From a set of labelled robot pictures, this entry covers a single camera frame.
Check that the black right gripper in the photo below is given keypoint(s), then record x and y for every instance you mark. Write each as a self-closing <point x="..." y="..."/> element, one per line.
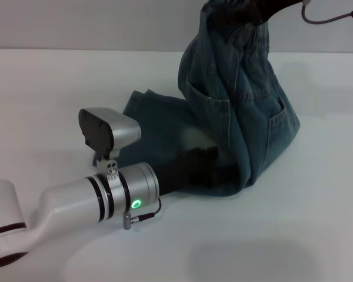
<point x="279" y="7"/>

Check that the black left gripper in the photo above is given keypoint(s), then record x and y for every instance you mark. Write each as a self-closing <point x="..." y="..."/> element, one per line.
<point x="173" y="176"/>

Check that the blue denim shorts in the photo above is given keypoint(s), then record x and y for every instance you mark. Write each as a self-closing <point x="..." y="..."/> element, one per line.
<point x="223" y="102"/>

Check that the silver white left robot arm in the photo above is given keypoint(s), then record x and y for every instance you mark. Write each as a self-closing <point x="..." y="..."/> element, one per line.
<point x="76" y="199"/>

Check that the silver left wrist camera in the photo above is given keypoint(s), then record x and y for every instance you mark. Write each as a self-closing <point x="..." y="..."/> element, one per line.
<point x="106" y="132"/>

